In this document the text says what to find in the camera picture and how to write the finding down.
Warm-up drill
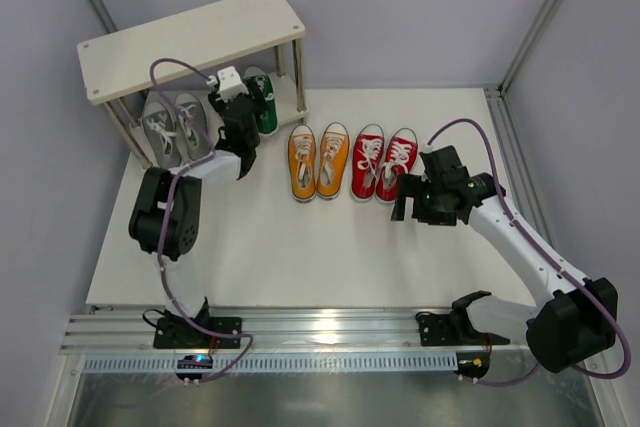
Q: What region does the right controller board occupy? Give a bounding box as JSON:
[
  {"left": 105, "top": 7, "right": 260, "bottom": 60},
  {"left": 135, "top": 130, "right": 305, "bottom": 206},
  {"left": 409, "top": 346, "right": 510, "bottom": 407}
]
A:
[{"left": 454, "top": 354, "right": 491, "bottom": 382}]

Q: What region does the slotted grey cable duct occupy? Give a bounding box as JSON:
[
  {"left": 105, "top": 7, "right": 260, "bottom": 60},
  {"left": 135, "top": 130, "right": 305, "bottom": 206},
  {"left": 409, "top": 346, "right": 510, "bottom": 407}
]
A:
[{"left": 82, "top": 351, "right": 457, "bottom": 375}]

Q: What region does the orange canvas sneaker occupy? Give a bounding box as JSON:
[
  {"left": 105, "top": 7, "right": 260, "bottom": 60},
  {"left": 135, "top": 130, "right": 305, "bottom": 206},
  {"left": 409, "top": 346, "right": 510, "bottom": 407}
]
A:
[
  {"left": 317, "top": 122, "right": 350, "bottom": 200},
  {"left": 287, "top": 125, "right": 316, "bottom": 203}
]

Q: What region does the right aluminium frame post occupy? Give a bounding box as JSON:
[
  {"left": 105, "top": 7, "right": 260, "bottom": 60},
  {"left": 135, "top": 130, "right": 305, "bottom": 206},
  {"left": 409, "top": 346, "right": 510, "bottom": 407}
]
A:
[{"left": 482, "top": 0, "right": 596, "bottom": 198}]

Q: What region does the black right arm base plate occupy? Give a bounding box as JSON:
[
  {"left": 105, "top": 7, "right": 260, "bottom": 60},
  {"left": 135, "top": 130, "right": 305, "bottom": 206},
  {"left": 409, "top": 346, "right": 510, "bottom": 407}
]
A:
[{"left": 415, "top": 311, "right": 462, "bottom": 347}]

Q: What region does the aluminium mounting rail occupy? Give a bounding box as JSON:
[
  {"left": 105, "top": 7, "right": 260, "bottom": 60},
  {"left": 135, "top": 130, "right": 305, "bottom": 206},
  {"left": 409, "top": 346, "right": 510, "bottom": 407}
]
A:
[{"left": 59, "top": 307, "right": 596, "bottom": 354}]

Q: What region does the controller board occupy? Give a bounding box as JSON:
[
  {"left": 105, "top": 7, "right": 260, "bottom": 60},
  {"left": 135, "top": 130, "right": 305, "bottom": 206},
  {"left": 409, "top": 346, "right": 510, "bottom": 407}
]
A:
[
  {"left": 176, "top": 354, "right": 213, "bottom": 387},
  {"left": 454, "top": 354, "right": 491, "bottom": 382}
]

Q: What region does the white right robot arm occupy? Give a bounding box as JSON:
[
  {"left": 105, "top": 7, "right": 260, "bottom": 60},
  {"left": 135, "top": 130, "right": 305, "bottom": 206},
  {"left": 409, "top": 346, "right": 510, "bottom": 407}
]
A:
[{"left": 391, "top": 146, "right": 623, "bottom": 373}]

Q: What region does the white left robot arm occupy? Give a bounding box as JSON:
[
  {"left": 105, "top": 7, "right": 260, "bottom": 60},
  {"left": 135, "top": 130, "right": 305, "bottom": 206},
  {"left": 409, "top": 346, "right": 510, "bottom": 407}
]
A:
[{"left": 129, "top": 74, "right": 268, "bottom": 335}]

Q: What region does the white wooden shoe shelf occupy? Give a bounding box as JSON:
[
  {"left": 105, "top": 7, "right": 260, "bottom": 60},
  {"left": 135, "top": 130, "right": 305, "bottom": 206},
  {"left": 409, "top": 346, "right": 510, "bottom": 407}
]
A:
[{"left": 77, "top": 0, "right": 308, "bottom": 168}]

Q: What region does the red canvas sneaker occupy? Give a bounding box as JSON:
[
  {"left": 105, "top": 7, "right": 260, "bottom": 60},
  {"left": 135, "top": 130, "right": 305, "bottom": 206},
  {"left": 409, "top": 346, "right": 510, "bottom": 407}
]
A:
[
  {"left": 351, "top": 124, "right": 385, "bottom": 202},
  {"left": 375, "top": 128, "right": 418, "bottom": 203}
]

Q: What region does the grey canvas sneaker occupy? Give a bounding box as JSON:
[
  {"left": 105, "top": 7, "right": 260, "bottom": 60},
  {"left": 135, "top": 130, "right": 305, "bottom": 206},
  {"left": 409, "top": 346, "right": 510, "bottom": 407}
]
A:
[
  {"left": 141, "top": 102, "right": 182, "bottom": 170},
  {"left": 175, "top": 92, "right": 211, "bottom": 163}
]

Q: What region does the green canvas sneaker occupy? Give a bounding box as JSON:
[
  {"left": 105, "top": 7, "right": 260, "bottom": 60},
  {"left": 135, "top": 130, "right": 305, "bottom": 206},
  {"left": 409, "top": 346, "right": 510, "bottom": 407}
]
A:
[{"left": 244, "top": 66, "right": 278, "bottom": 136}]

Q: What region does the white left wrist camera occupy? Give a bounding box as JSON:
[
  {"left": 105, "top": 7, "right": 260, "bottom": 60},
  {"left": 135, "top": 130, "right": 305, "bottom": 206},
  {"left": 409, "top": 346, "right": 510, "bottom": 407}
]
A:
[{"left": 206, "top": 66, "right": 249, "bottom": 103}]

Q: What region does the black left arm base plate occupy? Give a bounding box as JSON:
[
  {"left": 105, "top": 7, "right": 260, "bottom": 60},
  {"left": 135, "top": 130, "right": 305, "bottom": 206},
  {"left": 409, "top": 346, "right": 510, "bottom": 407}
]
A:
[{"left": 153, "top": 317, "right": 243, "bottom": 350}]

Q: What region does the left controller board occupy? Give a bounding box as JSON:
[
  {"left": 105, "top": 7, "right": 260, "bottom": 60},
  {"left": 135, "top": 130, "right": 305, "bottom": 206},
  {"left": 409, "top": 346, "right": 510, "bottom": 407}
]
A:
[{"left": 176, "top": 354, "right": 213, "bottom": 387}]

